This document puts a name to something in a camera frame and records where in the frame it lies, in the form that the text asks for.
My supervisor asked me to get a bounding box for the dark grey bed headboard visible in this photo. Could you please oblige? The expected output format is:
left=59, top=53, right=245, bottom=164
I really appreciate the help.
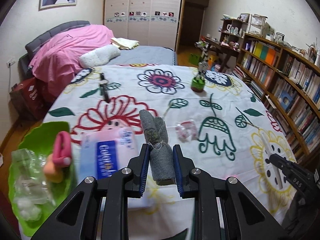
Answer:
left=19, top=20, right=90, bottom=80

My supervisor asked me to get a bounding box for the peach makeup sponge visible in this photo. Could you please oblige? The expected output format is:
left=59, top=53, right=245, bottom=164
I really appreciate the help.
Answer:
left=43, top=159, right=64, bottom=183

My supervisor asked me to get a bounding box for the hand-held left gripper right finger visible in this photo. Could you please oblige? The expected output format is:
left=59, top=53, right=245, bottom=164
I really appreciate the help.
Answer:
left=172, top=144, right=290, bottom=240

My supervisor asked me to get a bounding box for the clear bag of pink items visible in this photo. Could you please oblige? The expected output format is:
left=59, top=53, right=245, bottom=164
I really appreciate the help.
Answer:
left=175, top=121, right=199, bottom=142

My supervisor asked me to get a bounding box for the green leaf-shaped plate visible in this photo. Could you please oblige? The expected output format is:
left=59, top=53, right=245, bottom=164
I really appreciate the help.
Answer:
left=7, top=121, right=78, bottom=238

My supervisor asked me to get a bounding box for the white pillow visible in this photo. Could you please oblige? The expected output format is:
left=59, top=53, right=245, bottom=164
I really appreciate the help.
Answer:
left=79, top=44, right=122, bottom=68

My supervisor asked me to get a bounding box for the green potted plant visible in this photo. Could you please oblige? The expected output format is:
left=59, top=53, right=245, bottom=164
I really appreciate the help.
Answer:
left=191, top=41, right=210, bottom=93

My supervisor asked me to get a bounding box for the black pen tool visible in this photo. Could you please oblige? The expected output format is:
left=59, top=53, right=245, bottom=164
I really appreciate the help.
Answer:
left=99, top=73, right=110, bottom=103

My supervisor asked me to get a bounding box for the white sliding-door wardrobe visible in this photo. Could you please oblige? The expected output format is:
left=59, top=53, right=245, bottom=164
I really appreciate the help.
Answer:
left=104, top=0, right=187, bottom=52

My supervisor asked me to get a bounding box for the wooden desk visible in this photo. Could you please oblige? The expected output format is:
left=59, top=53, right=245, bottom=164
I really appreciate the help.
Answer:
left=205, top=37, right=242, bottom=73

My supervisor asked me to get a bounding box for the red cardboard box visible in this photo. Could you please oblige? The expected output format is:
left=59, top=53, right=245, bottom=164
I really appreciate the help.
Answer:
left=9, top=77, right=48, bottom=120

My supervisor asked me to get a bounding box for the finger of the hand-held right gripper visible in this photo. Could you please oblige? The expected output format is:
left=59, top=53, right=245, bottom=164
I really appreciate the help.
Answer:
left=266, top=154, right=297, bottom=179

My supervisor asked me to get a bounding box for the grey felt roll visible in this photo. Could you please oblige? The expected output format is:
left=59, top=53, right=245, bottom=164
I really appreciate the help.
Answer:
left=139, top=109, right=175, bottom=186

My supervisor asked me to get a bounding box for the floral tablecloth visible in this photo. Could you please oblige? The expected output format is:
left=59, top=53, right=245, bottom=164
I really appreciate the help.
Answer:
left=19, top=64, right=298, bottom=240

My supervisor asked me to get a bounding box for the grey bed mattress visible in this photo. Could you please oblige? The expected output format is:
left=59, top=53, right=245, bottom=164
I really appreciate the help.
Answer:
left=100, top=45, right=177, bottom=67

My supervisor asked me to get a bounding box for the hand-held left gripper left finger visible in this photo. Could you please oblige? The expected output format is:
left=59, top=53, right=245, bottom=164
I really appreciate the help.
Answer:
left=31, top=144, right=150, bottom=240

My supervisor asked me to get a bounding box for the person's right forearm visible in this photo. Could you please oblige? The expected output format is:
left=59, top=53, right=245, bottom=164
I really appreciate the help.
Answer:
left=281, top=192, right=320, bottom=233

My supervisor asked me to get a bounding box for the small wooden shelf unit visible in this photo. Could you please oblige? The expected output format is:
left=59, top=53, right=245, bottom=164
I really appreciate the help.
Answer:
left=219, top=14, right=250, bottom=44

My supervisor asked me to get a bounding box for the wooden bookshelf with books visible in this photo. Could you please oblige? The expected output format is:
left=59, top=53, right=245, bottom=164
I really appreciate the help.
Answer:
left=234, top=32, right=320, bottom=165

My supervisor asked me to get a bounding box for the pink blanket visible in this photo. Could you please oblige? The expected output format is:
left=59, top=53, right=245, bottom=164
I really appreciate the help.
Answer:
left=29, top=25, right=115, bottom=97

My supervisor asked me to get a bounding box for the blue and pink tissue pack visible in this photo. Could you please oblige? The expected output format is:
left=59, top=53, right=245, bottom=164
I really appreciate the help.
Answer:
left=79, top=127, right=138, bottom=183

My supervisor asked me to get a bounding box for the folded yellow blanket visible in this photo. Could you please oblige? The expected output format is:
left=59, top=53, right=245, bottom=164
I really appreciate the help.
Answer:
left=111, top=37, right=140, bottom=50

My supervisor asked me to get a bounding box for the pink soft clip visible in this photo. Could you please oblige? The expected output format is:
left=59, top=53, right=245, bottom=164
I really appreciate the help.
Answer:
left=53, top=131, right=72, bottom=166

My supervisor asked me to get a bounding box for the clear bag of cotton balls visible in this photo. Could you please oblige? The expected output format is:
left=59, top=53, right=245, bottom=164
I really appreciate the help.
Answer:
left=11, top=149, right=57, bottom=214

